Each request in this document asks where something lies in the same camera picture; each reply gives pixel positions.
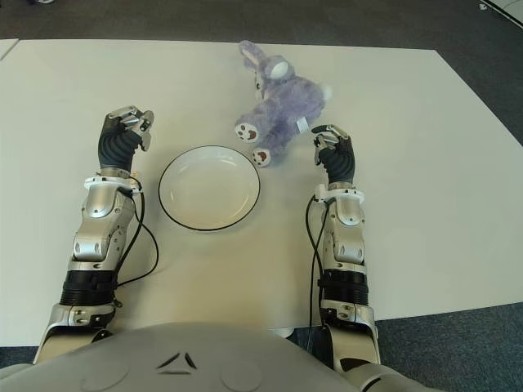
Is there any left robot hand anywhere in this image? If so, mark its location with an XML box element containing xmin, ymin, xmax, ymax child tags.
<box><xmin>97</xmin><ymin>105</ymin><xmax>157</xmax><ymax>171</ymax></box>

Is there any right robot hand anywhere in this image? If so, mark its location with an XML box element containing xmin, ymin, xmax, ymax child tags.
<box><xmin>311</xmin><ymin>123</ymin><xmax>355</xmax><ymax>185</ymax></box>

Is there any purple plush bunny doll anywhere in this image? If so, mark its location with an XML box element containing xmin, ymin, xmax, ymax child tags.
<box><xmin>233</xmin><ymin>39</ymin><xmax>335</xmax><ymax>169</ymax></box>

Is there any white plate with black rim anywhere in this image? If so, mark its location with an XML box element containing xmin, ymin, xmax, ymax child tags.
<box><xmin>158</xmin><ymin>145</ymin><xmax>262</xmax><ymax>234</ymax></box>

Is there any grey robot torso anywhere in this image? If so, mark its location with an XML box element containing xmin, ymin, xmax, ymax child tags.
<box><xmin>40</xmin><ymin>321</ymin><xmax>360</xmax><ymax>392</ymax></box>

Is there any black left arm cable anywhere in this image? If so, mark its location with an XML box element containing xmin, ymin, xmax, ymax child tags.
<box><xmin>116</xmin><ymin>185</ymin><xmax>160</xmax><ymax>307</ymax></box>

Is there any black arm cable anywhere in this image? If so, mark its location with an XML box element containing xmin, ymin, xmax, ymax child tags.
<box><xmin>116</xmin><ymin>185</ymin><xmax>160</xmax><ymax>307</ymax></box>
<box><xmin>306</xmin><ymin>195</ymin><xmax>330</xmax><ymax>327</ymax></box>

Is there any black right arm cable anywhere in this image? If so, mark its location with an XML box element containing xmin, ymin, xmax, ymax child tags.
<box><xmin>306</xmin><ymin>195</ymin><xmax>330</xmax><ymax>327</ymax></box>

